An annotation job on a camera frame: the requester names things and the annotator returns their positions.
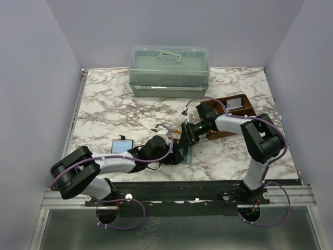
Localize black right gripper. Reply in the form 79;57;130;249
177;120;209;150

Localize grey cards in basket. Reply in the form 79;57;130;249
226;97;244;111

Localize brown woven organizer basket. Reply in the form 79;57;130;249
196;94;257;140

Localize green plastic storage box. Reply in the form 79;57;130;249
129;45;210;98

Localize yellow handled pliers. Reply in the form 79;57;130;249
150;128;181;142

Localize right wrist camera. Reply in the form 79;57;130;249
181;107;193;123

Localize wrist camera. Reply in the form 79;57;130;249
181;107;193;123
156;128;171;145

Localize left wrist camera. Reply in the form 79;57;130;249
156;128;171;145

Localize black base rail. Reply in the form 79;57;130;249
85;181;270;217

